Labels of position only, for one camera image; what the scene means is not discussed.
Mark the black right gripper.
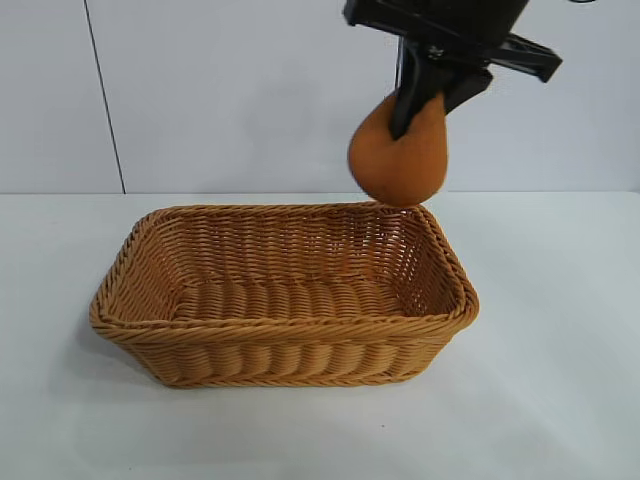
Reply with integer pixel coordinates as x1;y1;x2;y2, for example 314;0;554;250
342;0;564;141

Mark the bumpy orange fruit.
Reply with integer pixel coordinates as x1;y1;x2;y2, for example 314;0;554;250
348;89;451;207

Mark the woven wicker basket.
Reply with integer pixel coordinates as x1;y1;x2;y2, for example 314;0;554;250
88;199;481;389

